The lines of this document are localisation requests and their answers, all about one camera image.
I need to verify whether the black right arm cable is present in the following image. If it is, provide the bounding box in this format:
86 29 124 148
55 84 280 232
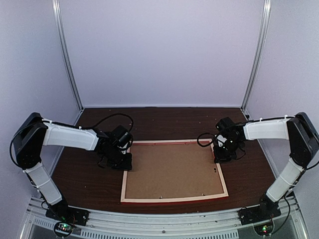
196 133 216 147

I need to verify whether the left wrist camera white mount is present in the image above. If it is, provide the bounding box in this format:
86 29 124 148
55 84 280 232
119 146 130 154

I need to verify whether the red wooden picture frame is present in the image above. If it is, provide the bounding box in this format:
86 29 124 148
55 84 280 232
120 138 229 206

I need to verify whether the right aluminium corner post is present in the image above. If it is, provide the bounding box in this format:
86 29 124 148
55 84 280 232
241 0 272 112

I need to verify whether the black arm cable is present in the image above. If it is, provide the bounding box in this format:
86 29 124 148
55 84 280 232
196 133 216 147
92 113 134 135

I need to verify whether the aluminium front rail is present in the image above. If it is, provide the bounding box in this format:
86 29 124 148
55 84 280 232
19 196 312 239

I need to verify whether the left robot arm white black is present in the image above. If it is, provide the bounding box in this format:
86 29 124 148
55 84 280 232
9 112 134 221

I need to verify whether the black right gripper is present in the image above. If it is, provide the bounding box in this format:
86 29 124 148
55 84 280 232
213 138 243 163

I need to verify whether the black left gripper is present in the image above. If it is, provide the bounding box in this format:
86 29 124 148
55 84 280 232
103 147 133 171

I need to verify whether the aluminium corner post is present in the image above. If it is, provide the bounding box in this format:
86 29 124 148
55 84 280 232
52 0 84 111
241 0 272 112

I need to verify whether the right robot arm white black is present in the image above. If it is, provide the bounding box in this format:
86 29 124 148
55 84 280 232
213 112 319 220

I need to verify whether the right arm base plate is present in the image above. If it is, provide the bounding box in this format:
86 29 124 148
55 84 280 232
238 206 281 225

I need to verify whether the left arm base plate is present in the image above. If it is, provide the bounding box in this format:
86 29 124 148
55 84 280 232
45 205 89 226

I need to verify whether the brown backing board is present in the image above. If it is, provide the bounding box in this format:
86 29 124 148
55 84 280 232
124 143 224 199

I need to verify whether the left aluminium corner post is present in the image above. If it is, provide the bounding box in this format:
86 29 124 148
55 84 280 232
52 0 84 111

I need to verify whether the round led board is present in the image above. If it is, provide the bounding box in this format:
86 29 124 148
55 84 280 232
53 222 74 237
254 223 274 237

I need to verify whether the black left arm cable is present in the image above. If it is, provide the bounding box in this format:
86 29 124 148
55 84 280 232
92 113 134 135

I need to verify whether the left round led board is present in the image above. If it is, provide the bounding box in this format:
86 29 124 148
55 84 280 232
53 222 74 237

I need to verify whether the right round led board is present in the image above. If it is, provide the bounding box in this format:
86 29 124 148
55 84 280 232
254 223 274 237

